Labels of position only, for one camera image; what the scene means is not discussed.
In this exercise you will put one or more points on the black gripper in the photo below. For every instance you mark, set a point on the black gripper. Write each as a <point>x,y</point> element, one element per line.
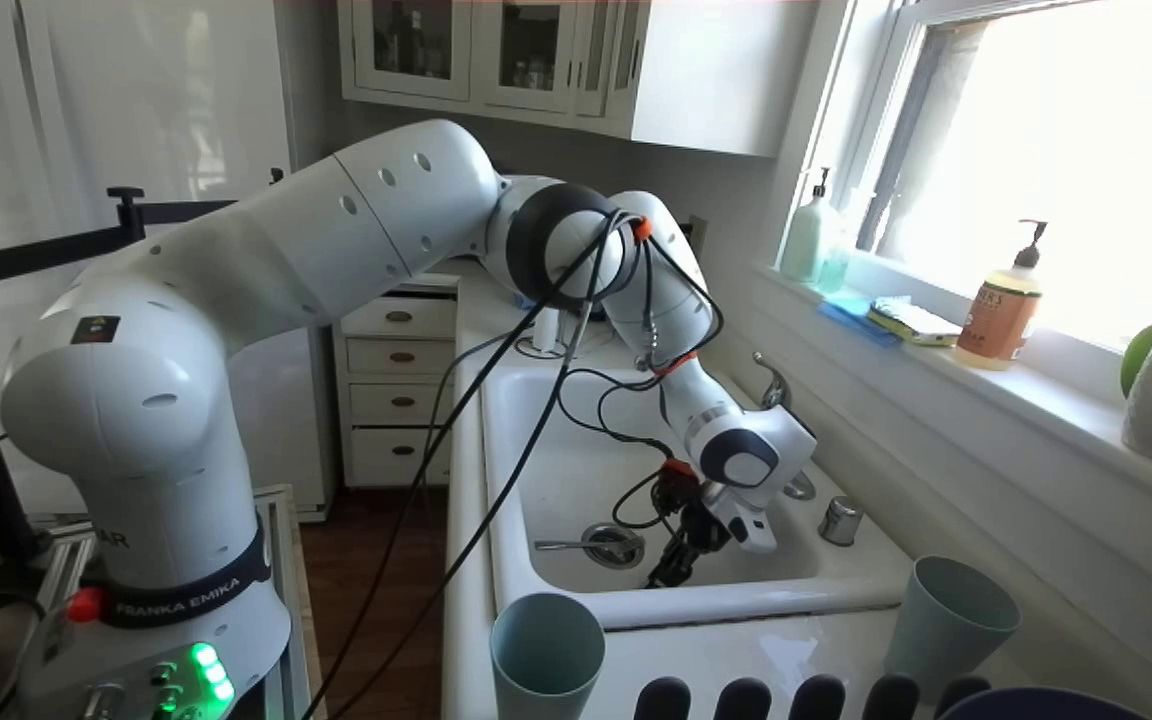
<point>696,505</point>

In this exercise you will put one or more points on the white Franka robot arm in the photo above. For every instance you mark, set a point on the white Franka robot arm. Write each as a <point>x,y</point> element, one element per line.
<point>138,403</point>

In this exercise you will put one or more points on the metal sink drain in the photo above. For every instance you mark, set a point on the metal sink drain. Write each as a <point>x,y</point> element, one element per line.
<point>610,545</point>

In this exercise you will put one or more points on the white farmhouse sink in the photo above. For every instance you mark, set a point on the white farmhouse sink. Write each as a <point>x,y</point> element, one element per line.
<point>576,467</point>

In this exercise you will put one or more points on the chrome sink hole cap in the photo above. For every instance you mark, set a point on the chrome sink hole cap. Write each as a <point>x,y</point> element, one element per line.
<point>841,521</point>

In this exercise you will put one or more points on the chrome sink faucet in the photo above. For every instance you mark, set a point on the chrome sink faucet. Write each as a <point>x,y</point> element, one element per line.
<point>775,386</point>

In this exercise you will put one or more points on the pale blue plastic cup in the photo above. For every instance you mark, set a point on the pale blue plastic cup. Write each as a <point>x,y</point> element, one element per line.
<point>537,684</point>

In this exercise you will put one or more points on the grey plastic cup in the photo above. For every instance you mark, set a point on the grey plastic cup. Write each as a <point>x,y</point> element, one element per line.
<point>940,643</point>

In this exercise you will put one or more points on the black dish rack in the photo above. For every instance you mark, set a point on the black dish rack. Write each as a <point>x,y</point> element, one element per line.
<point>741,703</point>

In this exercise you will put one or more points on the blue sponge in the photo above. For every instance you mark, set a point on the blue sponge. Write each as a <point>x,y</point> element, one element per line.
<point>857,322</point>

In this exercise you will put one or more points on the white drawer cabinet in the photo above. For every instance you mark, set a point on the white drawer cabinet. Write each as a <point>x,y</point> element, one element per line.
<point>396,403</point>

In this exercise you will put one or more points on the yellow green sponge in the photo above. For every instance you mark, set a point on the yellow green sponge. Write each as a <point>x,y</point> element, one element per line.
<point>918,322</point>

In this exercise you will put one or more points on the blue bowl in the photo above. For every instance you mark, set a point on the blue bowl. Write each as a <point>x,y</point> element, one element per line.
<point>1043,705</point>

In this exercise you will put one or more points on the amber soap pump bottle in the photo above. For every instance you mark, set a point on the amber soap pump bottle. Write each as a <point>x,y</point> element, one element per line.
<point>999,322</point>

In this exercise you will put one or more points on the metal robot cart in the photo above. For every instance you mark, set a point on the metal robot cart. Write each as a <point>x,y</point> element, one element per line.
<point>285,600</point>

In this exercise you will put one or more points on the white upper cabinet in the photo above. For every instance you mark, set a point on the white upper cabinet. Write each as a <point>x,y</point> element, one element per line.
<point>710,65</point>

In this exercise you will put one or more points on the white curtain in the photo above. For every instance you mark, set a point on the white curtain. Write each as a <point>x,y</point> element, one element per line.
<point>98,82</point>

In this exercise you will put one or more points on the white window frame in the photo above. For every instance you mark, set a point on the white window frame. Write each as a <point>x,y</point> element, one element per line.
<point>898,82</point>

